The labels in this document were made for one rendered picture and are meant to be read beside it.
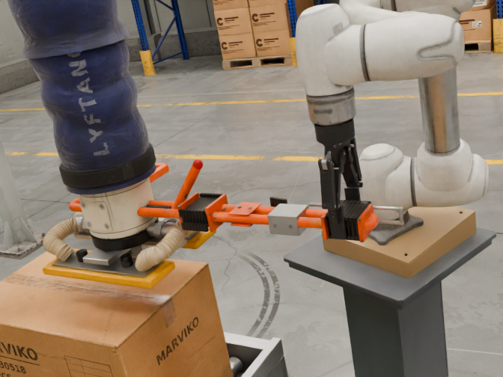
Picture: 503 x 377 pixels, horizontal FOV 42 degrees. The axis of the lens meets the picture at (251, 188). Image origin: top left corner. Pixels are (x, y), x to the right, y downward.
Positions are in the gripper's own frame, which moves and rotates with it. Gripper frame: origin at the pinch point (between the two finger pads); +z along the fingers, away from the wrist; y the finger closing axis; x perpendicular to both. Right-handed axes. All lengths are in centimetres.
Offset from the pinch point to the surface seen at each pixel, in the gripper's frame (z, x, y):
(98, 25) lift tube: -43, -49, 4
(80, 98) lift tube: -29, -54, 10
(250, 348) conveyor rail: 62, -51, -29
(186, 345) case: 42, -51, -1
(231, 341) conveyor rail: 61, -58, -30
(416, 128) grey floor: 120, -117, -421
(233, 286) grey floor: 120, -141, -147
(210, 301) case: 36, -51, -15
